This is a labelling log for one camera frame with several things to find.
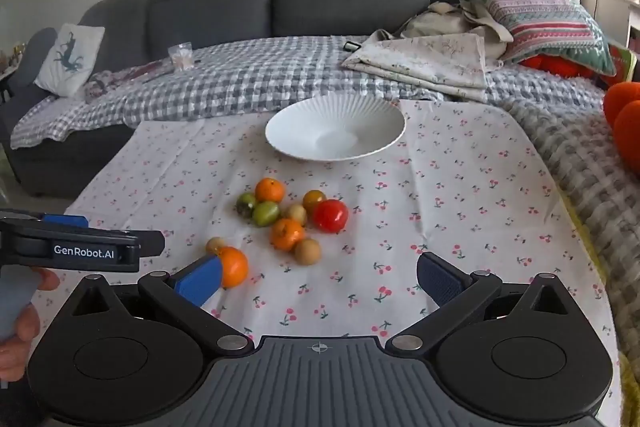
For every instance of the person's left hand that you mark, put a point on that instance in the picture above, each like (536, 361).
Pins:
(17, 347)

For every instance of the striped knit pillow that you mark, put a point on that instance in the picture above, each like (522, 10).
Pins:
(540, 22)

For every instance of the small brown kiwi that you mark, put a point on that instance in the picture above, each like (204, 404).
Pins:
(215, 245)

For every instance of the purple floral cloth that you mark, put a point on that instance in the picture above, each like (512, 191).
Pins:
(125, 75)

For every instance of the orange with stem mark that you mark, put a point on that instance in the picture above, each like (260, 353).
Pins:
(287, 234)

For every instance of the orange fuzzy cushion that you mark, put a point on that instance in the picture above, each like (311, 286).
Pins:
(555, 66)

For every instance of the cherry print cloth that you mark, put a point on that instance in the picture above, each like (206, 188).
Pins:
(450, 207)

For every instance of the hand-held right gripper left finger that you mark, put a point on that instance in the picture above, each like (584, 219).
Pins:
(196, 283)

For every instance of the clear plastic snack bag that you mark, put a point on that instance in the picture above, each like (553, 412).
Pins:
(181, 56)

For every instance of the white ribbed plate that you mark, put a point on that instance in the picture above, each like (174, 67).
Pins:
(335, 129)

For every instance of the oranges held at right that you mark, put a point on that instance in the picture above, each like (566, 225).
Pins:
(627, 117)

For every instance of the red apple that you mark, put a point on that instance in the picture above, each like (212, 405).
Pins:
(330, 215)

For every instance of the small black device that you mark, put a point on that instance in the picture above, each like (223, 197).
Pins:
(352, 46)

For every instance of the green and red book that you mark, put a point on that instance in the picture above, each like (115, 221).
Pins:
(624, 64)

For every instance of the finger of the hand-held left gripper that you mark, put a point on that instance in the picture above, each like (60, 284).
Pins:
(65, 221)
(147, 243)

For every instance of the grey checked blanket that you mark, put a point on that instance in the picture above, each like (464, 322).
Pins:
(240, 77)

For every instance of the round orange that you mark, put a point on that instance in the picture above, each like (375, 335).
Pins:
(270, 190)

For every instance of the beige cloth bag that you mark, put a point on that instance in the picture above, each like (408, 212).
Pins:
(440, 24)

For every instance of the large orange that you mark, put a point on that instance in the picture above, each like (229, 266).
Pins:
(234, 267)

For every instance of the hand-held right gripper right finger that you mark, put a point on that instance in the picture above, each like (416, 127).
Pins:
(441, 279)

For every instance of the yellow orange tomato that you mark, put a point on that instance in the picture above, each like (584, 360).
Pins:
(314, 200)

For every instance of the folded floral cloth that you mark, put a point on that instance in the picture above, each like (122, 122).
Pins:
(425, 59)

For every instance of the white deer print pillow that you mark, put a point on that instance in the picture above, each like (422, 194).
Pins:
(70, 57)

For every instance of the dark green tomato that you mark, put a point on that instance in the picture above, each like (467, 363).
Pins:
(245, 205)

